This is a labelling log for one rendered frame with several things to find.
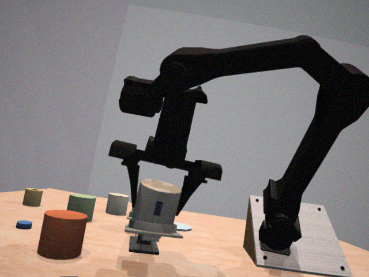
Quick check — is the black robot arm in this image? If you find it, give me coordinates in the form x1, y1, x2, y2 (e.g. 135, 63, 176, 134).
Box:
119, 35, 369, 256

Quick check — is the brown cylinder with orange top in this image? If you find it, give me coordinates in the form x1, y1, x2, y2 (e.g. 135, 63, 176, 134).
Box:
37, 210, 88, 260

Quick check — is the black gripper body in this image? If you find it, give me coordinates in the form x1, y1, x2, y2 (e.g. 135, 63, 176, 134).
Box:
108, 117, 223, 181

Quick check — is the blue short cylinder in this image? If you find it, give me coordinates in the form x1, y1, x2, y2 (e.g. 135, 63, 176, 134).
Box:
16, 220, 32, 230

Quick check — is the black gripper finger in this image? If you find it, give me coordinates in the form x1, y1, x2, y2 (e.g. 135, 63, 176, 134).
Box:
176, 175, 208, 216
121, 162, 140, 208

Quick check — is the white round dish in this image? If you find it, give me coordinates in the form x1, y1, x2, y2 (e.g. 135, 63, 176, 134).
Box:
174, 222, 192, 231

